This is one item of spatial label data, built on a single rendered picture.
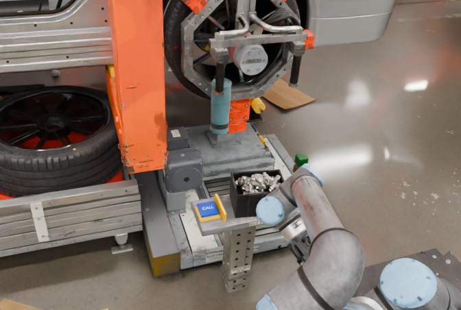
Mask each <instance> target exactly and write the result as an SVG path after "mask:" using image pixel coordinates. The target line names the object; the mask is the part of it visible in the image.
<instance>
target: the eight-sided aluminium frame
mask: <svg viewBox="0 0 461 310"><path fill-rule="evenodd" d="M207 1H208V3H207V5H206V6H205V7H204V8H203V9H202V10H201V11H200V12H199V13H198V14H195V13H194V12H192V13H191V14H190V15H189V16H188V17H187V18H185V19H184V21H183V22H182V23H181V28H180V30H181V64H180V65H181V71H182V73H183V75H184V76H185V77H186V78H187V79H188V80H189V81H191V82H192V83H193V84H195V85H196V86H197V87H198V88H199V89H200V90H201V91H203V92H204V93H206V94H207V95H208V96H209V97H210V98H211V90H212V85H211V84H210V83H209V82H207V81H206V80H205V79H204V78H203V77H202V76H201V75H199V74H198V73H197V72H196V71H194V70H193V31H194V30H195V29H196V28H197V27H198V26H199V25H200V24H201V23H202V22H203V21H204V20H205V19H206V18H207V16H208V15H210V13H212V11H214V9H216V7H217V6H218V5H219V4H221V2H223V0H207ZM270 1H271V2H272V3H273V5H274V6H275V7H276V8H277V9H278V10H279V9H281V8H286V9H288V10H289V11H291V12H292V14H293V15H294V16H295V17H296V18H297V20H298V22H299V23H300V19H299V18H298V16H297V15H295V14H294V12H293V11H292V10H291V9H290V7H289V6H288V5H287V4H286V2H284V0H270ZM292 61H293V54H292V53H291V52H290V51H289V49H288V48H287V47H286V42H284V45H283V55H282V58H281V59H280V60H279V61H278V62H277V63H276V64H275V65H274V66H273V67H272V68H271V69H270V70H269V71H268V72H267V73H266V74H265V75H264V76H263V77H262V78H260V79H259V80H258V81H257V82H256V83H255V84H254V85H250V86H238V87H232V88H231V99H230V100H231V101H235V100H241V99H252V98H255V99H256V98H258V97H261V96H262V95H264V94H265V92H266V91H267V90H269V89H270V88H271V87H272V86H273V85H274V84H275V83H276V82H277V81H278V80H279V79H280V78H281V77H282V76H283V75H284V74H286V73H287V72H288V71H289V70H290V69H291V67H292Z"/></svg>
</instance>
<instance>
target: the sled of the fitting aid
mask: <svg viewBox="0 0 461 310"><path fill-rule="evenodd" d="M251 126H252V128H253V130H254V131H255V132H256V134H257V136H258V137H259V138H260V140H261V142H262V143H263V145H264V146H265V154H264V155H259V156H251V157H246V158H238V159H232V160H224V161H220V162H214V163H207V164H203V167H204V177H203V181H204V180H212V179H216V178H224V177H229V176H231V172H236V171H258V170H269V169H274V164H275V157H274V155H273V154H272V152H271V151H270V149H269V147H268V146H267V145H266V143H265V140H264V139H263V137H262V136H261V135H260V134H259V133H258V131H257V129H256V128H255V127H254V125H253V124H252V123H251Z"/></svg>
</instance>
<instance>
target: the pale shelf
mask: <svg viewBox="0 0 461 310"><path fill-rule="evenodd" d="M219 199H220V201H221V203H222V206H223V207H224V210H225V211H226V221H225V222H224V221H223V219H222V216H221V215H220V217H221V218H220V219H214V220H211V221H207V222H200V220H199V217H198V214H197V213H196V209H195V207H196V206H197V204H199V203H203V202H210V201H215V198H207V199H203V200H196V201H191V208H192V211H193V214H194V216H195V219H196V221H197V224H198V227H199V229H200V232H201V235H202V236H203V237H204V236H208V235H214V234H218V233H225V232H228V231H232V230H239V229H242V228H249V227H253V226H259V225H263V224H264V223H262V222H261V221H260V220H259V218H258V217H257V216H256V217H239V218H235V214H234V211H233V206H232V203H231V198H230V195H223V196H219ZM219 213H220V212H219Z"/></svg>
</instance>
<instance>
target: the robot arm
mask: <svg viewBox="0 0 461 310"><path fill-rule="evenodd" d="M323 184H324V180H323V179H322V178H321V177H320V176H319V175H318V174H317V173H316V172H315V171H314V170H313V169H312V168H311V167H310V166H309V165H308V164H304V165H303V166H301V167H299V168H298V170H297V171H295V172H294V173H293V174H292V175H291V176H290V177H289V178H288V179H287V180H286V181H284V182H283V183H282V184H281V185H280V186H279V187H277V188H276V189H275V190H273V192H271V193H269V194H268V195H267V196H265V197H264V198H262V199H261V200H260V201H259V203H258V205H257V209H256V212H257V217H258V218H259V220H260V221H261V222H262V223H264V224H266V225H269V226H274V225H275V226H276V227H277V228H278V230H279V231H280V233H281V234H282V235H283V236H284V238H285V239H286V241H290V240H292V241H291V243H290V244H288V245H287V246H288V248H289V249H290V250H291V251H292V253H293V254H294V256H295V257H296V258H297V263H298V264H299V266H300V267H299V268H298V269H297V270H295V271H294V272H293V273H291V274H290V275H289V276H288V277H287V278H286V279H285V280H284V281H282V282H281V283H280V284H278V285H277V286H276V287H275V288H274V289H273V290H272V291H270V292H269V293H268V294H265V295H264V297H263V298H262V299H261V300H260V301H259V302H258V303H257V310H461V293H460V291H459V290H458V288H457V287H456V286H455V285H454V284H452V283H451V282H449V281H448V280H446V279H444V278H441V277H437V276H436V275H435V274H434V273H433V272H432V271H431V270H430V269H429V268H428V267H427V266H426V265H424V264H422V263H421V262H419V261H417V260H414V259H409V258H402V259H397V260H394V261H392V262H391V263H389V264H388V265H387V266H386V267H385V268H384V269H383V272H382V273H381V276H380V284H378V285H377V286H376V287H375V288H373V289H372V290H371V291H369V292H368V293H367V294H366V295H365V296H358V297H354V298H352V297H353V295H354V294H355V292H356V290H357V288H358V287H359V284H360V281H361V279H362V276H363V273H364V267H365V254H364V249H363V247H362V245H361V243H360V241H359V239H358V238H357V236H356V235H355V234H354V233H352V232H351V231H349V230H347V229H345V228H344V227H343V225H342V223H341V221H340V220H339V218H338V216H337V215H336V213H335V211H334V210H333V207H332V206H331V204H330V202H329V201H328V199H327V197H326V195H325V194H324V192H323V190H322V188H321V187H322V186H323ZM297 207H298V209H299V211H300V214H301V216H300V215H299V213H298V212H297V210H296V208H297ZM306 234H308V236H307V237H306V236H305V235H306ZM301 262H302V263H303V264H302V265H301V264H300V263H301Z"/></svg>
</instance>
